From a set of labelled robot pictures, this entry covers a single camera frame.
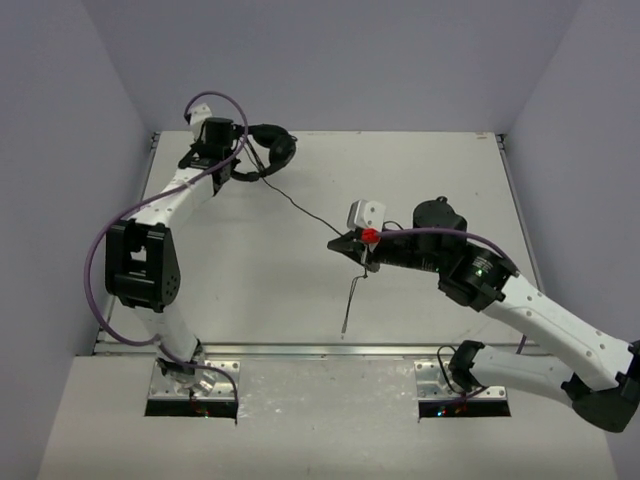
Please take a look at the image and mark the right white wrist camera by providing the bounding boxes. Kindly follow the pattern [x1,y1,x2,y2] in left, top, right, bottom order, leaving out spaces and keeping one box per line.
[346,199,386,231]

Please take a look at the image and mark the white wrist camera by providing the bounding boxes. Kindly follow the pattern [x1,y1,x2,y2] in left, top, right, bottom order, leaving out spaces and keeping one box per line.
[346,199,386,231]
[185,103,212,140]

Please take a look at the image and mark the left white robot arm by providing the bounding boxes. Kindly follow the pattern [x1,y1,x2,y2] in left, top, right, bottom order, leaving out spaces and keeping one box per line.
[105,114,239,396]

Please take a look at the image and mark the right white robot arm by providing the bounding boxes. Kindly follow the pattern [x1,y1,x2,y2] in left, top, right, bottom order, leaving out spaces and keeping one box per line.
[327,197,639,433]

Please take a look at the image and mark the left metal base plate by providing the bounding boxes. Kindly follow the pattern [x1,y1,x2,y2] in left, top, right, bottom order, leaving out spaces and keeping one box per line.
[147,360,240,402]

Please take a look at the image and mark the aluminium table edge rail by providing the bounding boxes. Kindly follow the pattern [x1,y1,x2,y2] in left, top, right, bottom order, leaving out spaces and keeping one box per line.
[94,341,561,358]

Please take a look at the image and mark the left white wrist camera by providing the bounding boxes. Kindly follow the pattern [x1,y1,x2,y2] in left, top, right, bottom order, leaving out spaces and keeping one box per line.
[185,103,212,140]

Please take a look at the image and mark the metal base plate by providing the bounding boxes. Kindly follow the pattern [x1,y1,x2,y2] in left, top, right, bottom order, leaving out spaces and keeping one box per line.
[147,360,240,402]
[414,357,508,403]

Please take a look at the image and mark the black headphones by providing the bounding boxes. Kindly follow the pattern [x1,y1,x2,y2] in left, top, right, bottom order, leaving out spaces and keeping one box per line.
[231,124,297,182]

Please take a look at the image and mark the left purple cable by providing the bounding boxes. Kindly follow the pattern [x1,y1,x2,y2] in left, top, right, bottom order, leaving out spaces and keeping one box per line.
[82,91,250,401]

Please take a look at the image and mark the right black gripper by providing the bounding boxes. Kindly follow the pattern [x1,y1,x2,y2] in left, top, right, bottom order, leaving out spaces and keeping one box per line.
[327,229,445,274]

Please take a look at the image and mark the black headphone cable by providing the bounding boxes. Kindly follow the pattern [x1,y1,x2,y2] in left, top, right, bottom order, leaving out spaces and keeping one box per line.
[239,134,374,334]

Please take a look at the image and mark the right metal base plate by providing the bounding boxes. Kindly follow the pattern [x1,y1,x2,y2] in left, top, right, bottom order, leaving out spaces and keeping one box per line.
[414,357,508,403]

